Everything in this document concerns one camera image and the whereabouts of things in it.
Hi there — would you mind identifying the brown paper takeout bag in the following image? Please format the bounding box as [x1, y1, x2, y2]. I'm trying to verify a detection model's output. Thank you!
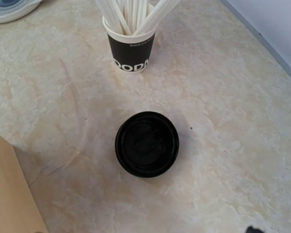
[0, 136, 48, 233]

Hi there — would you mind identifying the stack of black lids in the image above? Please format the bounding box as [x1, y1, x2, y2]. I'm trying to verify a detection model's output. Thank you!
[114, 111, 179, 178]

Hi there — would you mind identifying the black cup holding straws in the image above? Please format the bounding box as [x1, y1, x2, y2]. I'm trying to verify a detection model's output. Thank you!
[102, 18, 156, 73]

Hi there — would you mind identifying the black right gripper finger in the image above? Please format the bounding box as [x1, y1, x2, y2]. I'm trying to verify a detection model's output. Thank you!
[246, 226, 264, 233]

